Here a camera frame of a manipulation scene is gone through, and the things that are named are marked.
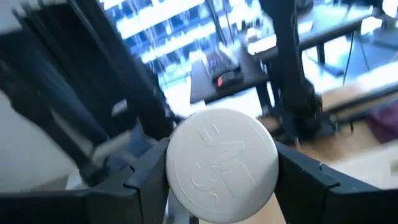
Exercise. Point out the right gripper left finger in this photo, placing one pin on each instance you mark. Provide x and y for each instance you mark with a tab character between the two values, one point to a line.
140	199

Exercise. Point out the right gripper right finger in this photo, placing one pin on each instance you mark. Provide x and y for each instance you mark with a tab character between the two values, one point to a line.
311	199

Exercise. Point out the white round lid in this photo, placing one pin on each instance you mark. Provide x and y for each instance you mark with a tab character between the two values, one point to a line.
222	165

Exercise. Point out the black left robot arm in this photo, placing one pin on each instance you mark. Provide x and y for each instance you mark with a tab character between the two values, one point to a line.
289	62

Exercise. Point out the purple folded cloth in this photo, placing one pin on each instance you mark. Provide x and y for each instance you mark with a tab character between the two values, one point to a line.
385	121

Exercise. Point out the grey office desk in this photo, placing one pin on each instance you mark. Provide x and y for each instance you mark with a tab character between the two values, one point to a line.
202	90

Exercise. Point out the black computer mouse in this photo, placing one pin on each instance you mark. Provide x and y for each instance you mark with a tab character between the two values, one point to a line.
227	81

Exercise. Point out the black keyboard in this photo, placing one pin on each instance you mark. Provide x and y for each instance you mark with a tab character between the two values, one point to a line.
220	63

